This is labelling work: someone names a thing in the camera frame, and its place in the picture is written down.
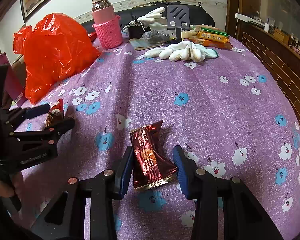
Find stacked biscuit packs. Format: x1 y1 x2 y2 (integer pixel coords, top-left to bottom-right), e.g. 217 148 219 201
181 24 232 50

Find red wangzai snack packet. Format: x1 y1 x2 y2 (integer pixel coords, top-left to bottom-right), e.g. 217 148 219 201
45 98 64 128

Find purple thermos bottle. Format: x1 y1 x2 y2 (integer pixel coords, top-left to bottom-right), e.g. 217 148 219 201
0 53 27 107

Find white gloves at back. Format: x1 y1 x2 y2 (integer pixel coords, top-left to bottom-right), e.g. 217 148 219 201
122 7 168 34

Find dark red soul kiss snack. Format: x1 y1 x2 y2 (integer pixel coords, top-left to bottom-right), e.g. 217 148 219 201
129 120 178 190

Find white work gloves pair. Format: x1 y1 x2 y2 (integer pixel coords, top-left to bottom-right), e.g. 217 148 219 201
145 41 218 62

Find red plastic bag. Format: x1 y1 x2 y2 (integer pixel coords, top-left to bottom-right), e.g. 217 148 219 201
13 13 100 104

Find left human hand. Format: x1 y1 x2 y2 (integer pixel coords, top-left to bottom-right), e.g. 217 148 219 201
0 171 24 198

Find pink bottle with knit sleeve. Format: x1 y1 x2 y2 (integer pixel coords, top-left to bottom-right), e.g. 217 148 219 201
92 0 123 49

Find black box with cable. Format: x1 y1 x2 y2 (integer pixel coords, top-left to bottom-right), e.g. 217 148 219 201
128 18 151 39

